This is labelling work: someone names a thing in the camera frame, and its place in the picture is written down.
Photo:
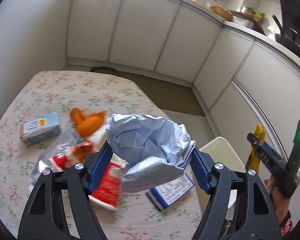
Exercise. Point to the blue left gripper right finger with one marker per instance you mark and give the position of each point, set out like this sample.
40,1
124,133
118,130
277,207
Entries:
202,164

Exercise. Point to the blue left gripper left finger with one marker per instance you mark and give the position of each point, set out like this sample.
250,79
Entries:
97,165

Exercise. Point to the yellow wrapper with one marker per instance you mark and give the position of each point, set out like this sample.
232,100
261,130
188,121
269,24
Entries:
253,162

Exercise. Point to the orange peel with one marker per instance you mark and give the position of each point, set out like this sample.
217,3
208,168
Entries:
86,125

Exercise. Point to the clear plastic bag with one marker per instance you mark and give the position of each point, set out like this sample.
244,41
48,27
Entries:
68,138

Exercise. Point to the red noodle cup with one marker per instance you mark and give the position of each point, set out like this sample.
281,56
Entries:
73,176

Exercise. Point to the white trash bin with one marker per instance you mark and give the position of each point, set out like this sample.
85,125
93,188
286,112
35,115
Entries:
221,152

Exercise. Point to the white kitchen cabinets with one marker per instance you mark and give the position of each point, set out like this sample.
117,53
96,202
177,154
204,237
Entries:
239,76

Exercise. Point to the right hand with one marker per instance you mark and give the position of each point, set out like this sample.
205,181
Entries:
281,204

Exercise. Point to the light blue carton box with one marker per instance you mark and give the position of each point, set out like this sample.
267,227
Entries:
39,129

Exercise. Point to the floral tablecloth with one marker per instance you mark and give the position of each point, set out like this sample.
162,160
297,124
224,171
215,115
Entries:
60,92

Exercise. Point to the black frying pan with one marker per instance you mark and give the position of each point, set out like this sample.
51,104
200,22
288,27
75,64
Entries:
286,41

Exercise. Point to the woven basket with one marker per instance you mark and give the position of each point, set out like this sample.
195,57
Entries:
220,11

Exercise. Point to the metal bowl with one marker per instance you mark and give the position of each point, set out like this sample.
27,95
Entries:
245,18

